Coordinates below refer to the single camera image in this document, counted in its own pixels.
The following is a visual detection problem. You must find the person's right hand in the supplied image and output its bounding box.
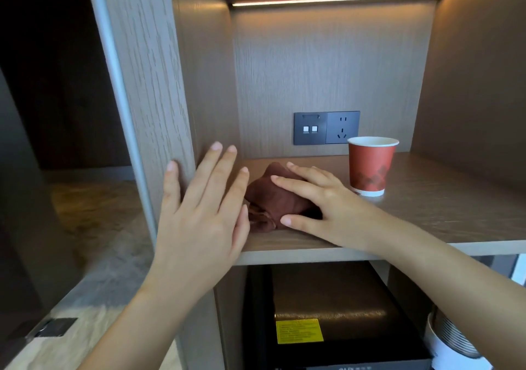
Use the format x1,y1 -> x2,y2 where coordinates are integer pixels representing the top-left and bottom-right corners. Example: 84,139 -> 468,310
270,161 -> 392,254

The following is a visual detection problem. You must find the person's left hand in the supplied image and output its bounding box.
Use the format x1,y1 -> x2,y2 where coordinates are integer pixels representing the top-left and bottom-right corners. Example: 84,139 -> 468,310
140,141 -> 251,303

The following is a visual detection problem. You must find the black mini fridge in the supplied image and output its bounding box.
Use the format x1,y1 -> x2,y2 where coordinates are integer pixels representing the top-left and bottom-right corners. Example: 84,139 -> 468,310
241,260 -> 433,370

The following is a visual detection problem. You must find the grey switch panel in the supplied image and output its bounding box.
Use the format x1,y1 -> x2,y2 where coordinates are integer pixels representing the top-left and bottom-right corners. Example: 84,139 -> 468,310
293,111 -> 328,146

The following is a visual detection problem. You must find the metal floor latch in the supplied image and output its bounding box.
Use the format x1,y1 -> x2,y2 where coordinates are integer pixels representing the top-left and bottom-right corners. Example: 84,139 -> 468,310
26,317 -> 79,339

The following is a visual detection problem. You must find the stack of white cups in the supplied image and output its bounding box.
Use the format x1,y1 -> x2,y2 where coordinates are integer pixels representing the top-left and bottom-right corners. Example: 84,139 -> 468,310
423,308 -> 494,370

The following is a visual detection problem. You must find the yellow sticker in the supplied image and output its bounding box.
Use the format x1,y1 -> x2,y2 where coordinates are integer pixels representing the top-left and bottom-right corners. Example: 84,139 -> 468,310
275,318 -> 325,345

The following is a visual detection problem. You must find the wooden shelf cabinet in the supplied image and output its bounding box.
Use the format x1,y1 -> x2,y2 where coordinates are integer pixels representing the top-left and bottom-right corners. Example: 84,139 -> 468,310
98,0 -> 526,370

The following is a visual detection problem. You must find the red paper cup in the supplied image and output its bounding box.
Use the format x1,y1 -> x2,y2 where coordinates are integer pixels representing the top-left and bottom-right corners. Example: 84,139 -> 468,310
347,136 -> 400,198

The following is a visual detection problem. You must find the white panel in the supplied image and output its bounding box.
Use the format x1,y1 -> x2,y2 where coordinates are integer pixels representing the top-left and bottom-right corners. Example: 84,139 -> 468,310
509,253 -> 526,287

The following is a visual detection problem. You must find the brown cleaning cloth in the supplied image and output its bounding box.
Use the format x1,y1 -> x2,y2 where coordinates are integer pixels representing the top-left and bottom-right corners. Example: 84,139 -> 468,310
244,161 -> 324,234

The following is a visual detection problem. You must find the person's right forearm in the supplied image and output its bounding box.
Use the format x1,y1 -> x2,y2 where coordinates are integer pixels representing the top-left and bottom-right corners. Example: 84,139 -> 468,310
380,217 -> 526,370

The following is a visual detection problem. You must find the grey power outlet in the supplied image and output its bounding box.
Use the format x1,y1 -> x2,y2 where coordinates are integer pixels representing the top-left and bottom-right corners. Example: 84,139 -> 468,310
325,110 -> 362,145

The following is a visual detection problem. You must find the dark door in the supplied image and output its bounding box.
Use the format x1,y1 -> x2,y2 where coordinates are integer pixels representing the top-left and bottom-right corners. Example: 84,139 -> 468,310
0,64 -> 85,370

